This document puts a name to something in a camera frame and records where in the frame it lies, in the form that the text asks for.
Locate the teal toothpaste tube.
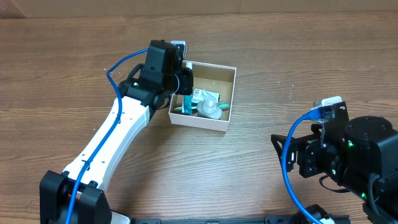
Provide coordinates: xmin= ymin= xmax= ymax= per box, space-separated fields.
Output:
xmin=182 ymin=62 xmax=193 ymax=115

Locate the green white soap packet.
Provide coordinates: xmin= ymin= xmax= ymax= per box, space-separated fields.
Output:
xmin=192 ymin=88 xmax=220 ymax=105

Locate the clear pump soap bottle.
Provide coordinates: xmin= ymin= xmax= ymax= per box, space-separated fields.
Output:
xmin=197 ymin=90 xmax=223 ymax=120

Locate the green white toothbrush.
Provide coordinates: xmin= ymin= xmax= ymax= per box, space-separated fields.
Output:
xmin=173 ymin=103 xmax=230 ymax=112

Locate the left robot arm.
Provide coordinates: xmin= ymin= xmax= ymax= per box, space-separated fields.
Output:
xmin=39 ymin=40 xmax=193 ymax=224

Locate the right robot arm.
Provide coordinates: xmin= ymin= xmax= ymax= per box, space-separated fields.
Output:
xmin=271 ymin=97 xmax=397 ymax=223

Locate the open white cardboard box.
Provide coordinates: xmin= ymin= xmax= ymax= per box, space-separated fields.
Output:
xmin=169 ymin=60 xmax=236 ymax=132

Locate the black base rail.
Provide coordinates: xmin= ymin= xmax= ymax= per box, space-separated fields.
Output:
xmin=124 ymin=211 xmax=352 ymax=224

